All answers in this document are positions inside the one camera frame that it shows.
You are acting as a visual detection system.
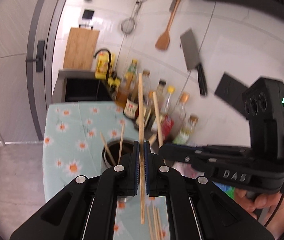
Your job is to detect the black door lock handle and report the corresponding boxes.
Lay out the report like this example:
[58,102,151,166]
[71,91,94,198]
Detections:
[25,40,46,72]

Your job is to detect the yellow oil jug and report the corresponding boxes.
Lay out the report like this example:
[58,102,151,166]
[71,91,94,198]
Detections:
[95,50,112,79]

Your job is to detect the black faucet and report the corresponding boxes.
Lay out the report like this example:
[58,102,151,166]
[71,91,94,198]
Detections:
[93,49,116,80]

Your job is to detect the kitchen sink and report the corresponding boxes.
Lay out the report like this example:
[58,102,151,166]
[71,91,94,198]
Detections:
[58,69,114,103]

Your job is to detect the black utensil holder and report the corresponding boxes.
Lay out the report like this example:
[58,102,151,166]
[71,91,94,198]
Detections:
[101,140,136,169]

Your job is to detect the long bamboo chopstick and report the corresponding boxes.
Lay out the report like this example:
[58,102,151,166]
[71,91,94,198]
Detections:
[152,91,164,147]
[100,132,116,167]
[118,122,125,164]
[138,73,146,224]

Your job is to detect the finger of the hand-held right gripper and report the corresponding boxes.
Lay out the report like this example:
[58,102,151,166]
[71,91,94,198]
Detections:
[159,145,232,177]
[173,144,252,155]

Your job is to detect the bunch of wooden chopsticks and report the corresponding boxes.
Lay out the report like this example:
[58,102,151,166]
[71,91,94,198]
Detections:
[146,204,163,240]

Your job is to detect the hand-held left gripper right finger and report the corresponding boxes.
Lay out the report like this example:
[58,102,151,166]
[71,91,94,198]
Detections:
[144,140,274,240]

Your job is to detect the black wall switch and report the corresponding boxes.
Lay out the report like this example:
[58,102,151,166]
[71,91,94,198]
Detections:
[82,9,95,20]

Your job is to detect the daisy print tablecloth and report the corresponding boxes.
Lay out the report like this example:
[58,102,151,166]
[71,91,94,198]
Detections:
[43,101,172,240]

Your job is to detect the grey door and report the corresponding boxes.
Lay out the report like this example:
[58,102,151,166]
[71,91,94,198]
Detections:
[0,0,77,143]

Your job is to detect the wooden cutting board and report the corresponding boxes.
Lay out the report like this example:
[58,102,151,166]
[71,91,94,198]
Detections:
[63,27,100,70]

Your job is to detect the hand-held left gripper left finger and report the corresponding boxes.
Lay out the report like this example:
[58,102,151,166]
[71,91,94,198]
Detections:
[9,141,140,240]

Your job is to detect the black handled cleaver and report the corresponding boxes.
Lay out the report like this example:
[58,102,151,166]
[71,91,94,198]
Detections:
[180,28,208,96]

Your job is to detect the wooden spatula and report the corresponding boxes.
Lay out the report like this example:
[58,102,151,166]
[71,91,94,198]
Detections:
[155,0,183,51]

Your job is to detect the person's right hand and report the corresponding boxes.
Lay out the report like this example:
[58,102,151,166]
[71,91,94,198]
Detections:
[235,189,284,217]

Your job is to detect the metal mesh strainer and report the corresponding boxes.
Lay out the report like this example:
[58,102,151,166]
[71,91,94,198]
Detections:
[120,0,143,34]

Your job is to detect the black outlet panel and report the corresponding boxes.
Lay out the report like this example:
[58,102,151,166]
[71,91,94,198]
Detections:
[214,73,249,110]

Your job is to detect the row of condiment bottles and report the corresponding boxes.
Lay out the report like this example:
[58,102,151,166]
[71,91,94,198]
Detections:
[107,59,200,145]

